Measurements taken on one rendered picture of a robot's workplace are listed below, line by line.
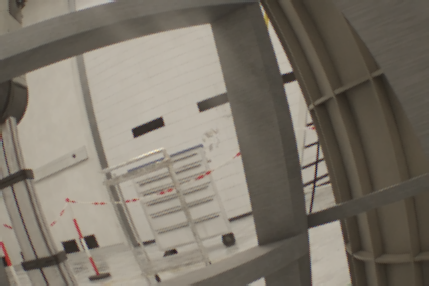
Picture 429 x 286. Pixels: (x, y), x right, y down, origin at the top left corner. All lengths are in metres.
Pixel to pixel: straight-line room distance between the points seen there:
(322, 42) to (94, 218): 8.70
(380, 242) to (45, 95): 9.19
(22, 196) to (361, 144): 0.75
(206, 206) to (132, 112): 3.59
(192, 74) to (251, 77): 8.45
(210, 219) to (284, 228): 5.28
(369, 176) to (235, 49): 0.57
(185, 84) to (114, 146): 1.36
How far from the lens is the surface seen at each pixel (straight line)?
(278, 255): 0.74
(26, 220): 1.29
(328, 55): 1.24
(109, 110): 9.50
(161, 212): 6.08
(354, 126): 1.23
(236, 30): 0.74
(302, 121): 7.12
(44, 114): 10.14
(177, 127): 9.20
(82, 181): 9.80
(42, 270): 1.29
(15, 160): 1.30
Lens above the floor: 0.72
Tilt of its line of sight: 2 degrees up
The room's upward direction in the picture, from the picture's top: 19 degrees counter-clockwise
